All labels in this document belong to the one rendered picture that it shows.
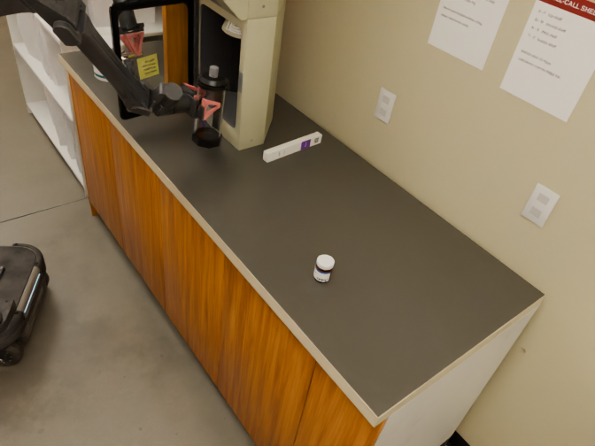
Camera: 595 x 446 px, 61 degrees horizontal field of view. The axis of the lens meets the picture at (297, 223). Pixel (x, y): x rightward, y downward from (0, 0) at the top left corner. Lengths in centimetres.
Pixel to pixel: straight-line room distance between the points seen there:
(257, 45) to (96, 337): 147
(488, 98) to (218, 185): 87
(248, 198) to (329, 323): 54
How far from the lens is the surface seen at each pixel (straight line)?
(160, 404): 226
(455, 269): 160
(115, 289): 265
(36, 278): 248
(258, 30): 171
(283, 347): 149
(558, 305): 170
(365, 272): 148
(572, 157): 152
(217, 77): 170
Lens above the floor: 195
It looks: 40 degrees down
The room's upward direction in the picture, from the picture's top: 10 degrees clockwise
